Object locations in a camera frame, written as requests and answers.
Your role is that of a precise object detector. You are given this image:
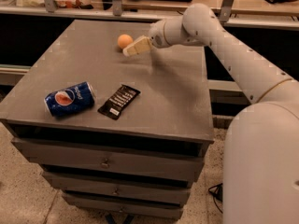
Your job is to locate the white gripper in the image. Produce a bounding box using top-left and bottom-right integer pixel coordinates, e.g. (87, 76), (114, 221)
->
(122, 20), (169, 57)

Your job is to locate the orange fruit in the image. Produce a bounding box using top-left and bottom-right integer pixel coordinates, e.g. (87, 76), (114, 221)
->
(118, 35), (133, 49)

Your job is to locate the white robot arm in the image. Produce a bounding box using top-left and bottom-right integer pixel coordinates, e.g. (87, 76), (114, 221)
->
(123, 4), (299, 224)

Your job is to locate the black rxbar chocolate wrapper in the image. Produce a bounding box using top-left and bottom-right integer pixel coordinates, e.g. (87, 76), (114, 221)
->
(98, 85), (140, 120)

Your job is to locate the blue pepsi can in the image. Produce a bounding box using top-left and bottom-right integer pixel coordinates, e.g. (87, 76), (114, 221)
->
(44, 82), (95, 117)

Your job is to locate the grey drawer cabinet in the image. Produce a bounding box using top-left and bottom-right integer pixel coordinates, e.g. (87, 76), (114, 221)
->
(1, 20), (213, 219)

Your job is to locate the metal railing frame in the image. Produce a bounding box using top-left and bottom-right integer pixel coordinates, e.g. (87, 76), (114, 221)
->
(0, 0), (299, 31)

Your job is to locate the black cable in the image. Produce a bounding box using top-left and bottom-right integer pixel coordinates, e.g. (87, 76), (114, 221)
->
(207, 182), (224, 215)

